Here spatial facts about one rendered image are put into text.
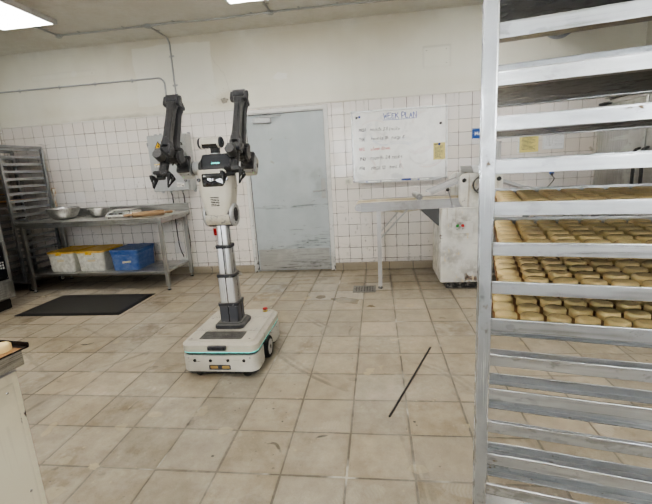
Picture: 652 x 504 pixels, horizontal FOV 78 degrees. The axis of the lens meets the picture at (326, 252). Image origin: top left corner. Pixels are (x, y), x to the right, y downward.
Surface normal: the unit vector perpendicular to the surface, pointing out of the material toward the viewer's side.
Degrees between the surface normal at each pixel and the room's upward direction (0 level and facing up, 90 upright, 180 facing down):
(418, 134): 90
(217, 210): 90
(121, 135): 90
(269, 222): 90
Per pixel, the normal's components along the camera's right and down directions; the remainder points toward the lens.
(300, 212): -0.12, 0.22
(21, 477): 0.97, 0.00
